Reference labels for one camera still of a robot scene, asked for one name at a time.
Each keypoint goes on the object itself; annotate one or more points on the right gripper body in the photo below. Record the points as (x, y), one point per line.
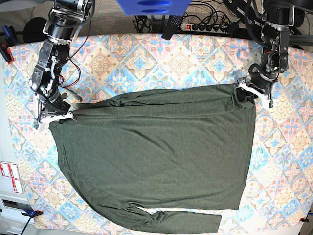
(45, 78)

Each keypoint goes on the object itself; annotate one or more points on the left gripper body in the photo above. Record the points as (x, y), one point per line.
(274, 58)

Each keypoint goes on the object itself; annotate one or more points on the dark green long-sleeve shirt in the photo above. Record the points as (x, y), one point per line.
(144, 160)

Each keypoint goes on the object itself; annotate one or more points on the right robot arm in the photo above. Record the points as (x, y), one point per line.
(65, 19)

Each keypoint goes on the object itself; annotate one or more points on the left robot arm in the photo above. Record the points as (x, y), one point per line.
(281, 12)

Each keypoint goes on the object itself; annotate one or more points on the black round stool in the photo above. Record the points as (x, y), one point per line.
(33, 30)

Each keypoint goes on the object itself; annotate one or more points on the blue orange clamp upper left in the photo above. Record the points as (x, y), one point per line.
(4, 47)

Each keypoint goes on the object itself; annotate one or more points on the blue orange clamp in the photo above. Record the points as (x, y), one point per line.
(4, 47)
(31, 213)

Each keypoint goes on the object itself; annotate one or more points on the red white labels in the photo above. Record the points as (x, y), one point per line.
(9, 178)

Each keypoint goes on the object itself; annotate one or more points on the white power strip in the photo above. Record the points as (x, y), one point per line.
(202, 28)

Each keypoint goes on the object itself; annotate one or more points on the blue box overhead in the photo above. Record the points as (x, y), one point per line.
(154, 7)

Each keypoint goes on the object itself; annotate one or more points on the blue orange clamp lower left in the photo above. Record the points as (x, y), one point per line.
(31, 213)

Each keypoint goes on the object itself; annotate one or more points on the colourful patterned tablecloth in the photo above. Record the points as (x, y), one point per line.
(279, 189)

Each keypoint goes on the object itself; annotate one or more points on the black remote control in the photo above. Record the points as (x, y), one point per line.
(171, 27)

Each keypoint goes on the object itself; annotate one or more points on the orange clamp lower right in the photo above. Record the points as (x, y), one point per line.
(306, 219)

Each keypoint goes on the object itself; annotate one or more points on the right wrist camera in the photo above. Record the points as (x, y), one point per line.
(36, 124)

